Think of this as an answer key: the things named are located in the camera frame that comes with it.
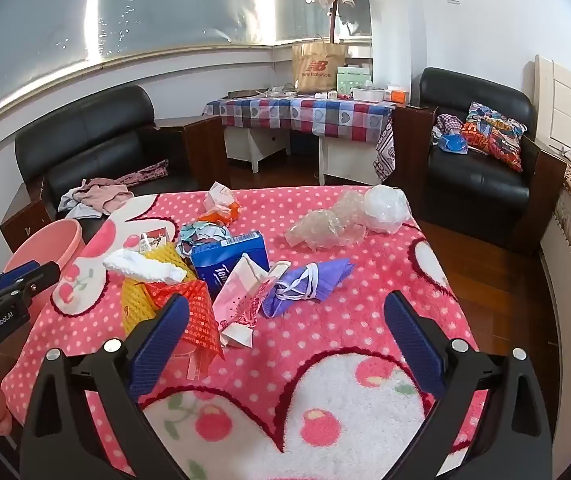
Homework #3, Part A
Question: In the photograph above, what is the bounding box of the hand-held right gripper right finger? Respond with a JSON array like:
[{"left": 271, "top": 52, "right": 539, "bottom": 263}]
[{"left": 383, "top": 290, "right": 553, "bottom": 480}]

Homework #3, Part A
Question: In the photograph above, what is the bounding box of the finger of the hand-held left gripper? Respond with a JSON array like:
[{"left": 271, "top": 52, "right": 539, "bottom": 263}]
[
  {"left": 0, "top": 260, "right": 40, "bottom": 306},
  {"left": 0, "top": 262, "right": 62, "bottom": 317}
]

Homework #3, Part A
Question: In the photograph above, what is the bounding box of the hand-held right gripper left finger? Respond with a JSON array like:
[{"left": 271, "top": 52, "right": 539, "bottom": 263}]
[{"left": 18, "top": 292, "right": 191, "bottom": 480}]

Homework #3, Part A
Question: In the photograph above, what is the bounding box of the pink plastic bucket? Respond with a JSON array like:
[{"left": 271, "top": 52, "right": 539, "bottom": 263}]
[{"left": 3, "top": 218, "right": 84, "bottom": 313}]

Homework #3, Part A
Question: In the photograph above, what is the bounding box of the translucent white plastic bag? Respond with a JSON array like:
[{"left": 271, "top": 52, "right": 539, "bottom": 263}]
[{"left": 363, "top": 185, "right": 415, "bottom": 235}]

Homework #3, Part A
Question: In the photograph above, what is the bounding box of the clear plastic wrap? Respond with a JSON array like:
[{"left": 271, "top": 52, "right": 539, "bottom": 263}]
[{"left": 285, "top": 190, "right": 372, "bottom": 252}]

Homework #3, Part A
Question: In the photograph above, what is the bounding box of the yellow foam net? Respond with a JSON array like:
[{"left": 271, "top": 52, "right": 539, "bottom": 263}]
[{"left": 122, "top": 241, "right": 191, "bottom": 337}]

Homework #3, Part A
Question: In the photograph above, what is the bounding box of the red printed wrapper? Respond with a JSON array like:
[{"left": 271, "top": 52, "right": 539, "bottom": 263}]
[{"left": 143, "top": 280, "right": 226, "bottom": 361}]

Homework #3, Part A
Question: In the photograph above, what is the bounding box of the pale white cloth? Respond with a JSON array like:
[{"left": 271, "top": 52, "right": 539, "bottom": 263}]
[{"left": 57, "top": 189, "right": 84, "bottom": 212}]

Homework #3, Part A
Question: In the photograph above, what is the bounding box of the white foam net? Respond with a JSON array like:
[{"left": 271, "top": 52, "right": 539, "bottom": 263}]
[{"left": 103, "top": 249, "right": 188, "bottom": 285}]

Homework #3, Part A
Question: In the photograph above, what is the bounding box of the pink polka dot blanket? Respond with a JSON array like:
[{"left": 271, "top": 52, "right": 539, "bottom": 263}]
[{"left": 0, "top": 185, "right": 489, "bottom": 480}]

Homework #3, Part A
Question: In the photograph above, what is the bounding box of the pink garment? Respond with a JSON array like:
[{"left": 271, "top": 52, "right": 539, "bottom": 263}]
[{"left": 58, "top": 177, "right": 136, "bottom": 219}]

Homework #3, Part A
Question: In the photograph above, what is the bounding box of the blue tissue pack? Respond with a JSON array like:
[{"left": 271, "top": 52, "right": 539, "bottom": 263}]
[{"left": 190, "top": 231, "right": 270, "bottom": 302}]

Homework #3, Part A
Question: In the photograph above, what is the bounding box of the small red card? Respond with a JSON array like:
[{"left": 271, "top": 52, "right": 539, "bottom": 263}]
[{"left": 138, "top": 228, "right": 169, "bottom": 252}]

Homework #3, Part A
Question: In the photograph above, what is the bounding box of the teal patterned wrapper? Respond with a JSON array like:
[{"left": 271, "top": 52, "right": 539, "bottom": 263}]
[{"left": 178, "top": 221, "right": 235, "bottom": 257}]

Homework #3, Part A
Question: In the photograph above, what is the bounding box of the dark floral garment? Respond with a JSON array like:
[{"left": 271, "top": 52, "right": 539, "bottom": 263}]
[{"left": 118, "top": 159, "right": 170, "bottom": 187}]

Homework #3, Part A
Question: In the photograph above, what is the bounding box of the orange white wrapper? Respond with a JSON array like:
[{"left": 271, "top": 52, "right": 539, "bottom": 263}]
[{"left": 200, "top": 182, "right": 243, "bottom": 227}]

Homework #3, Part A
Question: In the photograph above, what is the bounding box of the black leather armchair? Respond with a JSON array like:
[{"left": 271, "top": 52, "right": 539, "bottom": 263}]
[
  {"left": 0, "top": 85, "right": 231, "bottom": 256},
  {"left": 393, "top": 67, "right": 569, "bottom": 256}
]

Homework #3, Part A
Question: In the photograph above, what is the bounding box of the blue plastic bag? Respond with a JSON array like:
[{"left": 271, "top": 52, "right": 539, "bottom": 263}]
[{"left": 438, "top": 132, "right": 469, "bottom": 154}]

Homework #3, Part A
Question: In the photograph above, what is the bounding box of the checkered cloth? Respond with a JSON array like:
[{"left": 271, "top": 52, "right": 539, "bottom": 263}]
[{"left": 432, "top": 114, "right": 465, "bottom": 147}]

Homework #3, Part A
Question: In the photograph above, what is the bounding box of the colourful patterned cushion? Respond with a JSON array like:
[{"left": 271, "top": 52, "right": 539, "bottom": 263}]
[{"left": 460, "top": 102, "right": 527, "bottom": 174}]

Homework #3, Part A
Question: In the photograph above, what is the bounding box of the white table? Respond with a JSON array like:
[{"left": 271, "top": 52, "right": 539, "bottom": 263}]
[{"left": 223, "top": 125, "right": 327, "bottom": 187}]

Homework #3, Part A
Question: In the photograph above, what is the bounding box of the white container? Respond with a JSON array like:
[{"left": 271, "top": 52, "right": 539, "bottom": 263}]
[{"left": 350, "top": 87, "right": 386, "bottom": 104}]

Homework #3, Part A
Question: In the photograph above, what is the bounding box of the plaid-covered side table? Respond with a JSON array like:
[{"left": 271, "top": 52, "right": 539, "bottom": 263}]
[{"left": 203, "top": 95, "right": 399, "bottom": 184}]

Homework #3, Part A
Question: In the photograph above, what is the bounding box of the mint green box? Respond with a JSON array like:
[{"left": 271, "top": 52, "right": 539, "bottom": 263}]
[{"left": 336, "top": 65, "right": 373, "bottom": 97}]

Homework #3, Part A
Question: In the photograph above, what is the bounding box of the white wooden headboard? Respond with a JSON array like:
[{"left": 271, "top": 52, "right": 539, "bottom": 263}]
[{"left": 535, "top": 54, "right": 571, "bottom": 162}]

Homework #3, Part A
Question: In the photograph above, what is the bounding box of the brown paper shopping bag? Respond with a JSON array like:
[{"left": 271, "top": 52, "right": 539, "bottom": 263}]
[{"left": 291, "top": 39, "right": 349, "bottom": 95}]

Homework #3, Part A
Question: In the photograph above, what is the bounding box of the frosted bay window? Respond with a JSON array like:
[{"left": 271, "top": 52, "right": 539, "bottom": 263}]
[{"left": 0, "top": 0, "right": 372, "bottom": 133}]

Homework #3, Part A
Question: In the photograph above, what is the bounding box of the wooden coat stand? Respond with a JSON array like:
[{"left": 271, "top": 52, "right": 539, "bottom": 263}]
[{"left": 328, "top": 0, "right": 343, "bottom": 47}]

